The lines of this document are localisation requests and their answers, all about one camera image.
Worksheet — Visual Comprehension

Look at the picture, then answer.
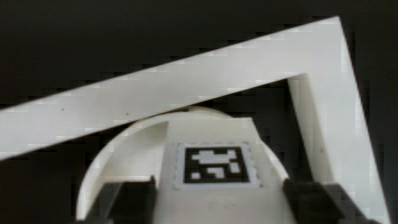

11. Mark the white U-shaped boundary frame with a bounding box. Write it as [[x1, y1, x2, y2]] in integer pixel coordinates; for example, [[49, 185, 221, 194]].
[[0, 18, 392, 224]]

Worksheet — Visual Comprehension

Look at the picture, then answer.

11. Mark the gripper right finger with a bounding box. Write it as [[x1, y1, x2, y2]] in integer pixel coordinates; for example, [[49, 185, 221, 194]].
[[283, 179, 383, 224]]

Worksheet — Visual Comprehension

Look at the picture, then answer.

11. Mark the white round stool seat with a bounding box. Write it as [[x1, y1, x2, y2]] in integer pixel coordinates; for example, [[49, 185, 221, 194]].
[[75, 107, 292, 224]]

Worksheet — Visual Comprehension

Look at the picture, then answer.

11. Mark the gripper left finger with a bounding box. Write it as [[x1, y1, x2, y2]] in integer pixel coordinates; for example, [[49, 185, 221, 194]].
[[77, 176, 157, 224]]

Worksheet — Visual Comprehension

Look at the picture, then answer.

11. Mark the white stool leg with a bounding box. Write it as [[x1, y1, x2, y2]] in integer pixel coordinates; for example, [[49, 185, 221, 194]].
[[154, 118, 296, 224]]

